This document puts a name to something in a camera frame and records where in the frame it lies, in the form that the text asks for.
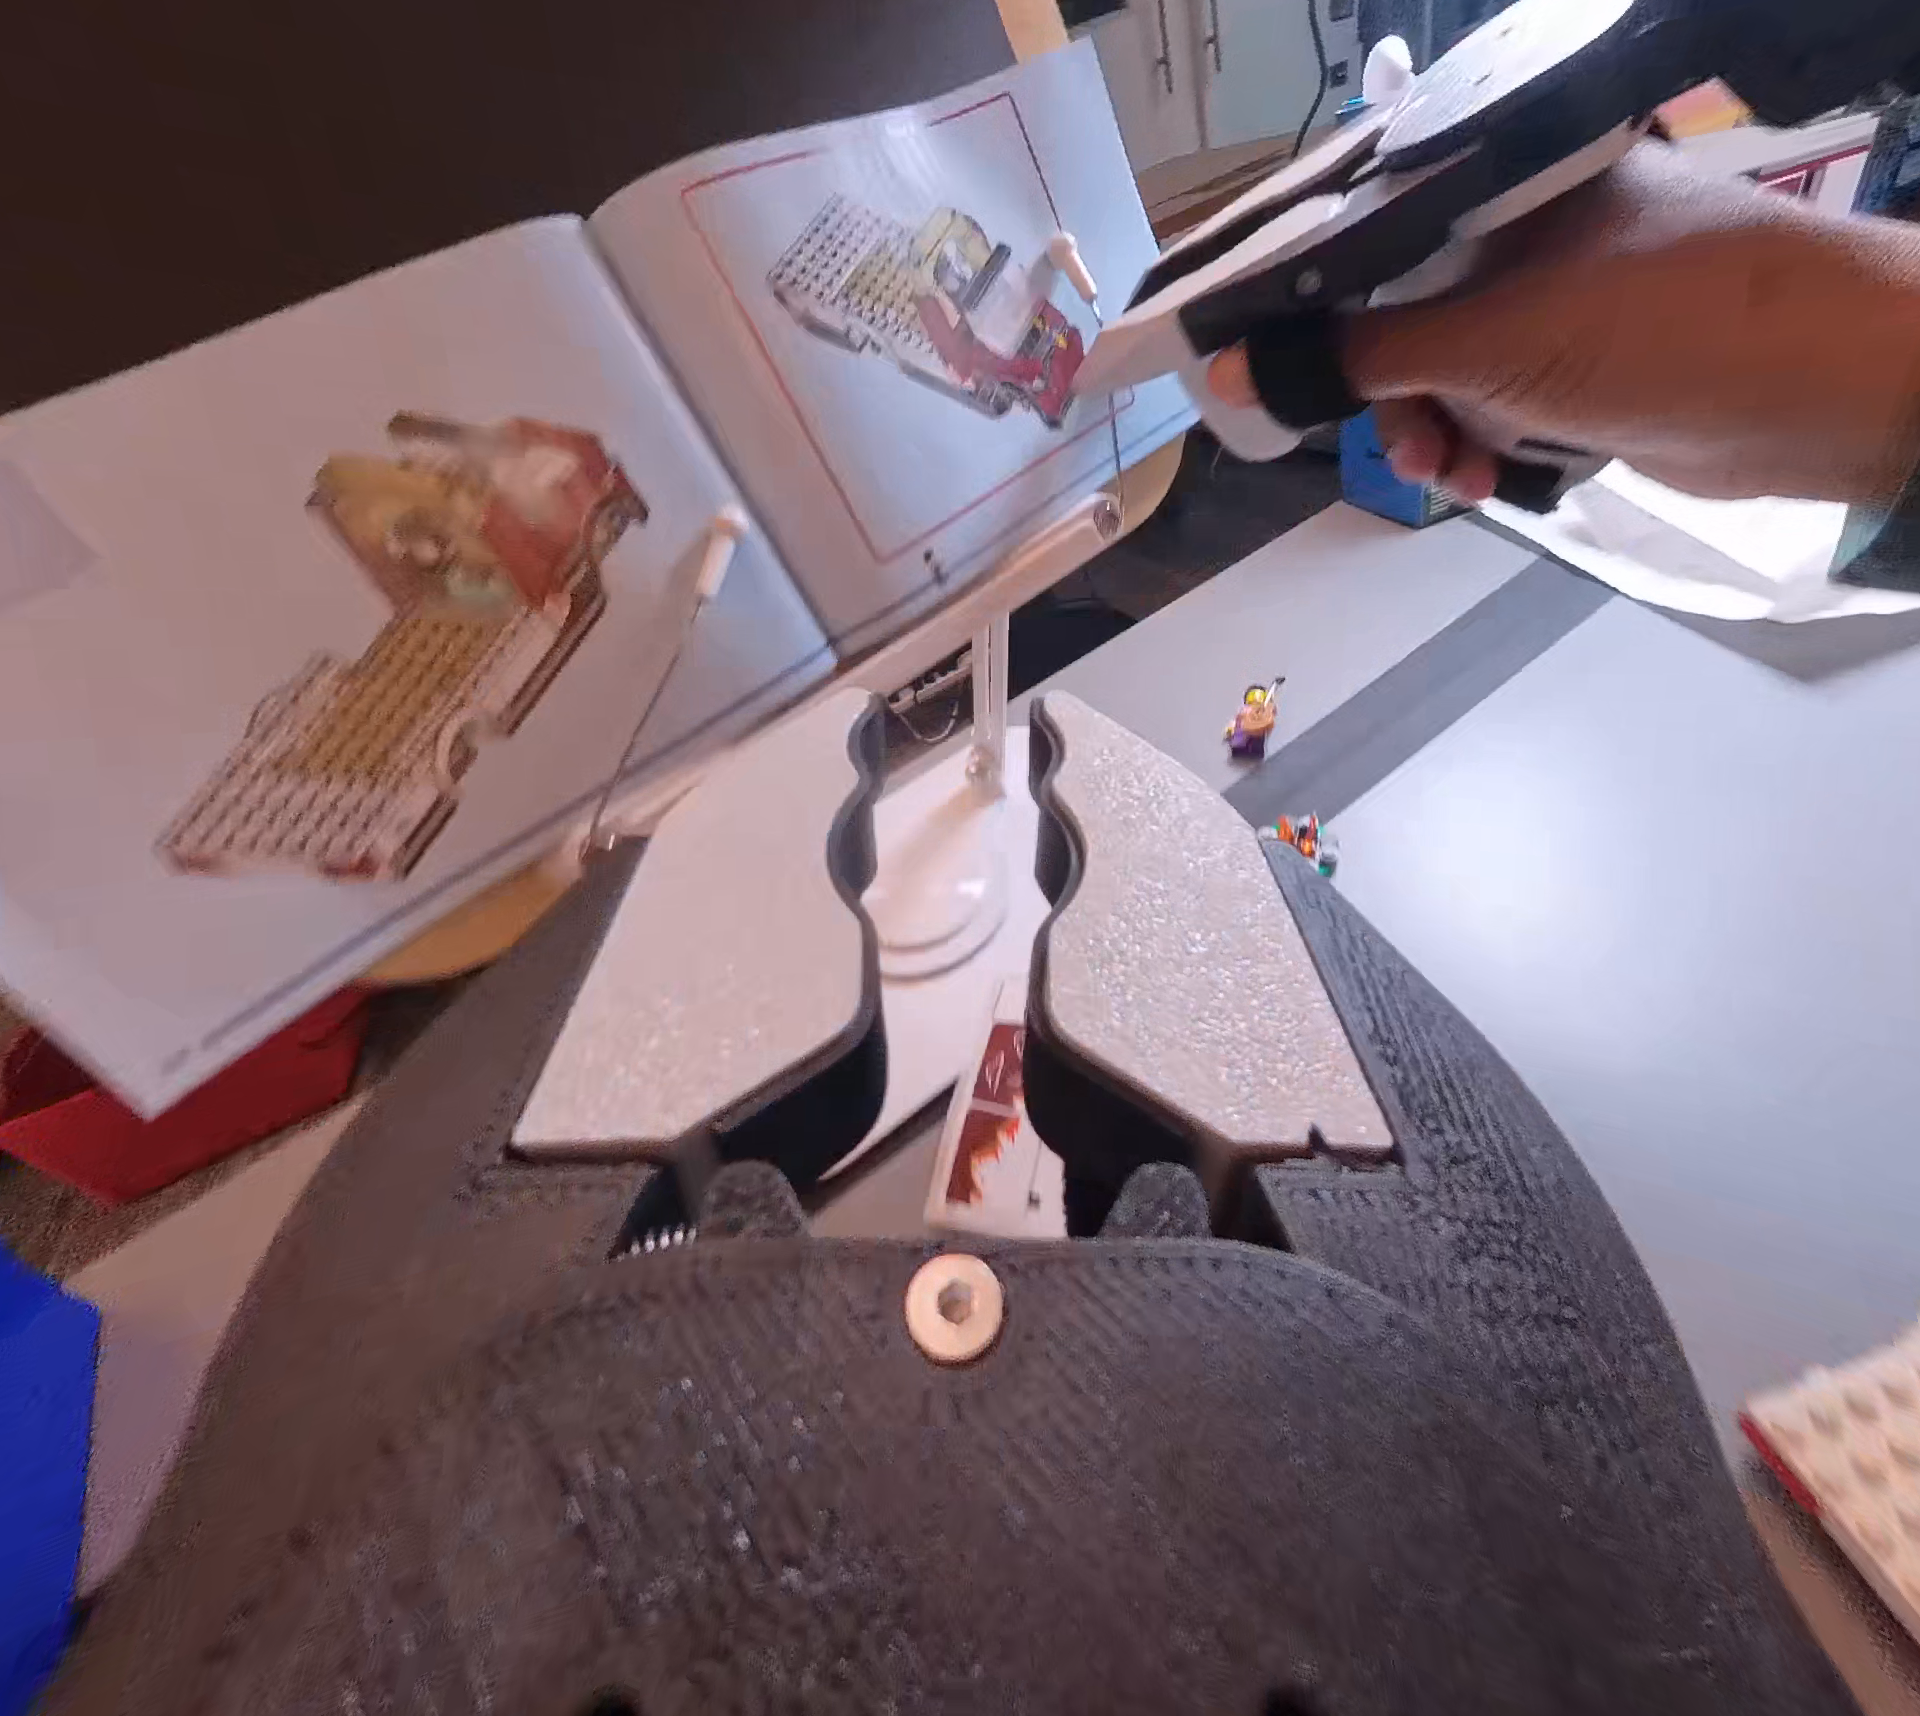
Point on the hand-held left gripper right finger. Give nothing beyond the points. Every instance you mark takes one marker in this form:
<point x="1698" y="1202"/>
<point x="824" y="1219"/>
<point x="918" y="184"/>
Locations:
<point x="1201" y="981"/>

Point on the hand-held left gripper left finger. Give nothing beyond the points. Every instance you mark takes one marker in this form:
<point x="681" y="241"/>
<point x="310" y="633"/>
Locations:
<point x="704" y="981"/>

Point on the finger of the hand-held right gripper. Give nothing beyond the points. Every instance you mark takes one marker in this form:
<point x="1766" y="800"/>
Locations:
<point x="1141" y="344"/>
<point x="1260" y="209"/>

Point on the building instruction booklet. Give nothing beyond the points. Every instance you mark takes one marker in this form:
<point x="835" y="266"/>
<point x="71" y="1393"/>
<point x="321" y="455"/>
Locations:
<point x="450" y="367"/>

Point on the toy brick truck model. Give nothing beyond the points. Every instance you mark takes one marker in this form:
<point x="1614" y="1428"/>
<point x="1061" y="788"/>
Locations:
<point x="1860" y="1460"/>

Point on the person's right hand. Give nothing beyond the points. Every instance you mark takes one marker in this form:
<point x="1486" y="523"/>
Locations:
<point x="1651" y="320"/>

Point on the toy campfire on green plate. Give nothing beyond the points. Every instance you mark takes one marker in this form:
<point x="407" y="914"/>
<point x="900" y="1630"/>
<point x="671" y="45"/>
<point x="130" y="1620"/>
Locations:
<point x="1303" y="842"/>

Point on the white book stand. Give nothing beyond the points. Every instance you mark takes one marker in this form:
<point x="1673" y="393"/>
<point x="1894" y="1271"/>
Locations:
<point x="944" y="876"/>

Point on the purple toy minifigure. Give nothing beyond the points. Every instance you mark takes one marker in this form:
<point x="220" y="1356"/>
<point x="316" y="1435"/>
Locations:
<point x="1253" y="723"/>

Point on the blue toy set box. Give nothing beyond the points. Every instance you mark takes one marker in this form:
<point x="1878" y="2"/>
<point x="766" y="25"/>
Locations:
<point x="1380" y="479"/>

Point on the sticker sheet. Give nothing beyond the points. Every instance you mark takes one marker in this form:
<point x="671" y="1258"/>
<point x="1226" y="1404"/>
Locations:
<point x="975" y="1147"/>

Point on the white power strip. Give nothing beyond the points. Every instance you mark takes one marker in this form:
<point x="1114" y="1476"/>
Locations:
<point x="931" y="697"/>

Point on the printed paper bag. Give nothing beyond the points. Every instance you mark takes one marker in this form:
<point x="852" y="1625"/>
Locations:
<point x="1681" y="561"/>

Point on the red floor bin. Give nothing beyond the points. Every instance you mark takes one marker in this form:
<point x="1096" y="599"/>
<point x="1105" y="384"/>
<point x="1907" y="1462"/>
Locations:
<point x="151" y="1130"/>

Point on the blue storage bin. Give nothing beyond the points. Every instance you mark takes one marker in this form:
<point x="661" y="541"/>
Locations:
<point x="38" y="1446"/>

